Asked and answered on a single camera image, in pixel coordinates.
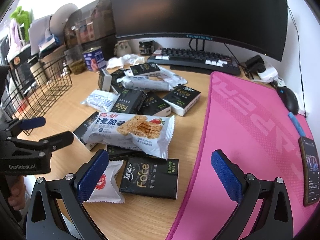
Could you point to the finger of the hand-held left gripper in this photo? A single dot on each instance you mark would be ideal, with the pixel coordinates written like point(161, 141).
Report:
point(33, 122)
point(60, 138)

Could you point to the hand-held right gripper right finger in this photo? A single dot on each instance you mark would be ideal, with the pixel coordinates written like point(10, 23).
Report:
point(225, 177)

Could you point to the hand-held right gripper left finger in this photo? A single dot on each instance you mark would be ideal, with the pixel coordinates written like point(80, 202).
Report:
point(93, 175)

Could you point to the small white red-logo packet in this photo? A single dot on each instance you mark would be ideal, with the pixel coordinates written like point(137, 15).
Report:
point(110, 182)

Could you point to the white blue snack packet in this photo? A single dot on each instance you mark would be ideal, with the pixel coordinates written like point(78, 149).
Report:
point(100, 100)

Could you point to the pile of black tissue packs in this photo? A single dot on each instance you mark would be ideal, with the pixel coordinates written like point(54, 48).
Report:
point(150, 177)

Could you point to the white cracker snack packet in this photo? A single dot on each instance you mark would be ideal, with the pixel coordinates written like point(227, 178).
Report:
point(135, 132)

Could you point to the long white snack packet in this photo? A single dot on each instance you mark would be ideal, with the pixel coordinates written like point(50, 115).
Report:
point(145, 83)

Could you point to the person's left hand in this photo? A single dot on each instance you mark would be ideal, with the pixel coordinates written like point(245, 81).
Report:
point(16, 192)

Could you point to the pink mouse mat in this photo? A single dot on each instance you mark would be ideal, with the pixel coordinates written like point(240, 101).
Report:
point(250, 130)

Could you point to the black box orange sticker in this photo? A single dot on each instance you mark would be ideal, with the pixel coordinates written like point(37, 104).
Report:
point(21, 62)

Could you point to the beige storage bin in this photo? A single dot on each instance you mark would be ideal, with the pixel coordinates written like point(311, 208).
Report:
point(53, 55)

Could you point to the glass jar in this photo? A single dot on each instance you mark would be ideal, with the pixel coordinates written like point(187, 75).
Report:
point(76, 63)

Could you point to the blue white box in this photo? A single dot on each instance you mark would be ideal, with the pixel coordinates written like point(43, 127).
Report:
point(48, 42)

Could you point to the pink white plush toy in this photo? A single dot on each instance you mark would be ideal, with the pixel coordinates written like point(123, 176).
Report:
point(15, 40)

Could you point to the black smartphone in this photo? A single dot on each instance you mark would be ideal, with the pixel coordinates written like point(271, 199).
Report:
point(310, 170)

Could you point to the blue tin can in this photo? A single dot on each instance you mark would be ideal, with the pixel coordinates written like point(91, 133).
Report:
point(94, 59)

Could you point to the small blue stick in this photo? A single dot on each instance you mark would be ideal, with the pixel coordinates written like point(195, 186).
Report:
point(296, 123)

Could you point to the black computer mouse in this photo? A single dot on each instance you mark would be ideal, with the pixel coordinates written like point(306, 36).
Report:
point(290, 100)

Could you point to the crumpled white tissue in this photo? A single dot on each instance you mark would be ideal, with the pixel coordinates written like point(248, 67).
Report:
point(125, 60)

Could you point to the off-white round object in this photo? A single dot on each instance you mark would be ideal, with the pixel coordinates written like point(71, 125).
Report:
point(61, 20)

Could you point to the green plush toy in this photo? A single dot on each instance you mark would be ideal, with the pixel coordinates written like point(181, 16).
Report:
point(21, 16)

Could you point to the small beige figurine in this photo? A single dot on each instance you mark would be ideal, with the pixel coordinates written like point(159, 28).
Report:
point(123, 48)

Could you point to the black charger plug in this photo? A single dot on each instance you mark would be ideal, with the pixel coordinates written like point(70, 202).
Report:
point(255, 63)

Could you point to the dark transparent storage organizer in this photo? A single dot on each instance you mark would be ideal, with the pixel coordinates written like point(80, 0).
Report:
point(100, 20)

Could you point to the small dark jar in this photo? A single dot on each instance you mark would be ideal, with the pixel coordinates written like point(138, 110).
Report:
point(145, 47)

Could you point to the dark keyboard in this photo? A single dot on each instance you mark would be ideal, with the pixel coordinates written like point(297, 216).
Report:
point(190, 56)

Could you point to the black curved monitor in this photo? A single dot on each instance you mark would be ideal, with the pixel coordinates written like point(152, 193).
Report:
point(200, 10)

